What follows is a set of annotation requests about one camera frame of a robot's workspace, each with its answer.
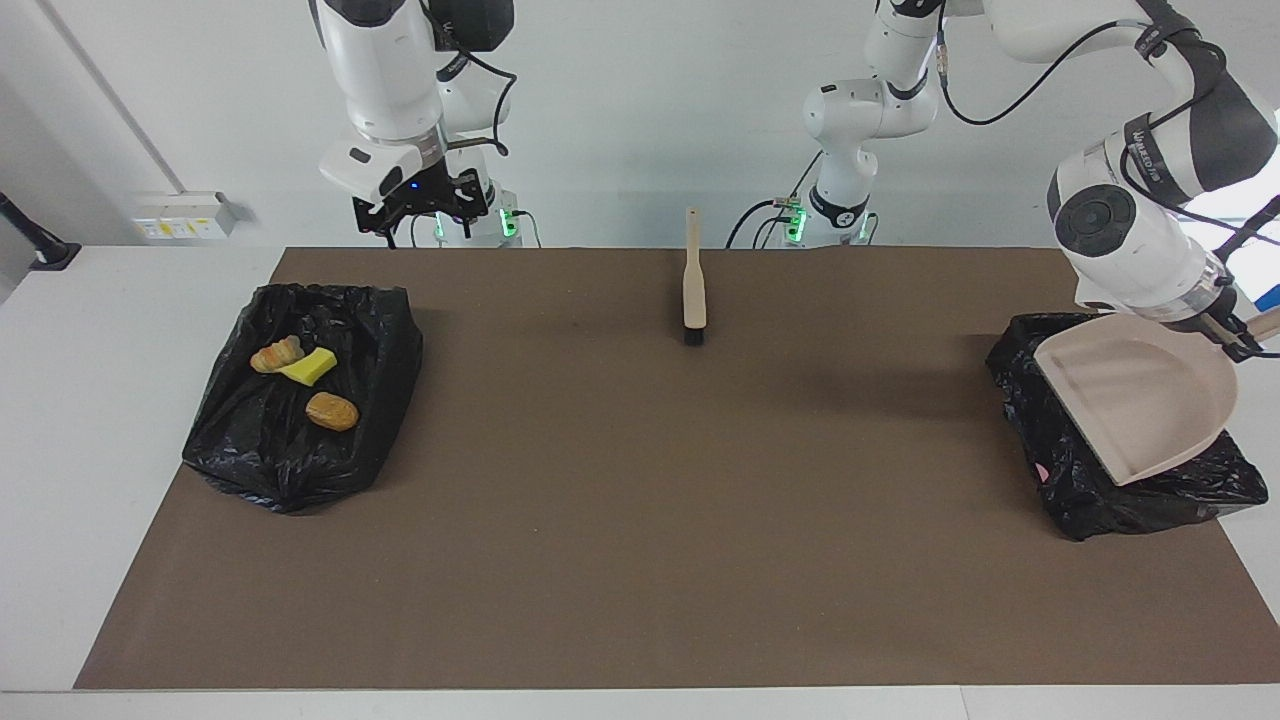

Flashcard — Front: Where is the brown table mat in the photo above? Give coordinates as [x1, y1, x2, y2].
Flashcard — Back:
[75, 246, 1280, 691]

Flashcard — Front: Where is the beige plastic dustpan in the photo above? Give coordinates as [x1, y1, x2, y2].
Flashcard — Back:
[1033, 306, 1280, 488]

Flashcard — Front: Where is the black bag lined pink bin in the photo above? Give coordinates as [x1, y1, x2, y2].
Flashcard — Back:
[986, 311, 1269, 542]

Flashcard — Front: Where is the white wall socket box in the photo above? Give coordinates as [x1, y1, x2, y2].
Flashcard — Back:
[133, 191, 238, 240]

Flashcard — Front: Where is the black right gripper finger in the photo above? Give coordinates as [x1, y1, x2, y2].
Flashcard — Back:
[351, 196, 399, 251]
[446, 170, 492, 241]

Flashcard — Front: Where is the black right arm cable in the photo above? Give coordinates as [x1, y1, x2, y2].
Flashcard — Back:
[420, 0, 519, 158]

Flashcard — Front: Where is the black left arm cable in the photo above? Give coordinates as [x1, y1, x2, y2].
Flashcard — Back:
[935, 0, 1280, 247]

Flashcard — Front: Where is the brown bread roll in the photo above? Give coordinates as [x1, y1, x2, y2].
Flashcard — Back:
[305, 391, 361, 433]

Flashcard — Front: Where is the striped croissant piece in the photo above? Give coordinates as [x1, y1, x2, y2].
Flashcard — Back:
[249, 334, 306, 375]

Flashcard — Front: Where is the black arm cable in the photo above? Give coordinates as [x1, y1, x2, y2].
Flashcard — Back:
[935, 0, 1280, 247]
[420, 0, 519, 158]

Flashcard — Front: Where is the beige hand brush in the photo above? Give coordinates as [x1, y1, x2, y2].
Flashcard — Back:
[682, 207, 708, 347]

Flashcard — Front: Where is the yellow sponge piece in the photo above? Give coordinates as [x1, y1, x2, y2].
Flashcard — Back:
[279, 346, 340, 389]

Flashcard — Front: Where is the black left base cable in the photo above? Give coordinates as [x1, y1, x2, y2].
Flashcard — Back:
[727, 150, 827, 250]

